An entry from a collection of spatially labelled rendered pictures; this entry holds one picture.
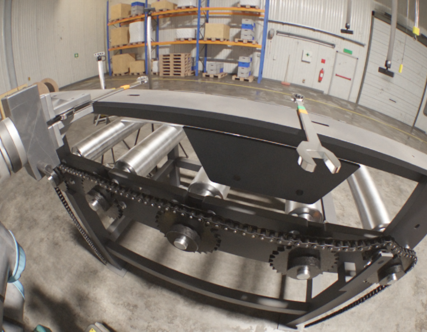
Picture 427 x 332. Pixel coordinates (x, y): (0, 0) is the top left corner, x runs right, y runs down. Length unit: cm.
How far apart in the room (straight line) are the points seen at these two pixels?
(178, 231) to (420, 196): 56
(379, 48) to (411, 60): 209
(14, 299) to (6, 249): 34
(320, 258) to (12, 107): 60
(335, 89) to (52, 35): 1401
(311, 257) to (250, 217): 17
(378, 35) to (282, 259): 1051
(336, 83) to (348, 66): 107
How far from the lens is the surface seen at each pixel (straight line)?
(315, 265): 45
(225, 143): 35
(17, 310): 66
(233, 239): 52
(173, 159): 166
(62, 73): 1159
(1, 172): 29
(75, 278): 159
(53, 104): 34
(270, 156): 35
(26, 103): 30
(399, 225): 55
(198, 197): 47
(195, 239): 44
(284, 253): 45
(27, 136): 30
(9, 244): 34
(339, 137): 27
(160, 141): 76
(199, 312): 127
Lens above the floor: 125
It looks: 35 degrees down
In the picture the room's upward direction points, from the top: 4 degrees clockwise
